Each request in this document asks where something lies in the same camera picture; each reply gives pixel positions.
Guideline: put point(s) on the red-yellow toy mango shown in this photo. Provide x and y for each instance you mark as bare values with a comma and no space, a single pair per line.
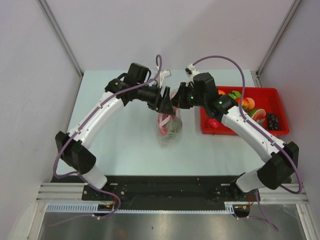
248,103

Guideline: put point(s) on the orange toy tangerine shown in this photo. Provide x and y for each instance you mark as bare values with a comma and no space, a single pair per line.
221,92

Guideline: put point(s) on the red toy tomato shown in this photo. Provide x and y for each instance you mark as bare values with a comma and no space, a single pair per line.
212,123

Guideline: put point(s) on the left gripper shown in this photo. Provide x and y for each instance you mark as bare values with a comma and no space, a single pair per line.
166,107

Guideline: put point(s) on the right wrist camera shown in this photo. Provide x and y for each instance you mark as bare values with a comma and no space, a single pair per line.
191,72

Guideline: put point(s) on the green toy melon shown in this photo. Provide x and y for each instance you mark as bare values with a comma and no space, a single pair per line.
174,127

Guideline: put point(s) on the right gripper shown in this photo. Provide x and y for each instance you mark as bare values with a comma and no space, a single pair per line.
177,100

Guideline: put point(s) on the clear pink-dotted zip bag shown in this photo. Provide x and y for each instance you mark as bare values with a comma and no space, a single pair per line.
164,140

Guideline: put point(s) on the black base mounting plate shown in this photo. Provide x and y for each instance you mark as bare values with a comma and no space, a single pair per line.
176,193

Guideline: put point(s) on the aluminium frame rail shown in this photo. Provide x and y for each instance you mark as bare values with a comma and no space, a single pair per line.
60,193

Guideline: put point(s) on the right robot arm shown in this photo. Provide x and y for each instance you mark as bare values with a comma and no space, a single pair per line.
280,158

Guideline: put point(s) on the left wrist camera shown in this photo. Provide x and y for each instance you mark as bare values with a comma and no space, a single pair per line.
164,74

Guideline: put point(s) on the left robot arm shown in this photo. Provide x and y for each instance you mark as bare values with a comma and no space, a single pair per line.
73,146

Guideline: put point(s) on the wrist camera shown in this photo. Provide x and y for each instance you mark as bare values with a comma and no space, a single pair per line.
164,74
191,72

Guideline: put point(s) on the black toy grapes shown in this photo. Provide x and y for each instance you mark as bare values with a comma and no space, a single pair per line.
272,122

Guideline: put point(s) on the red toy chili pepper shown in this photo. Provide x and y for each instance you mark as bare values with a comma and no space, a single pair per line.
162,121

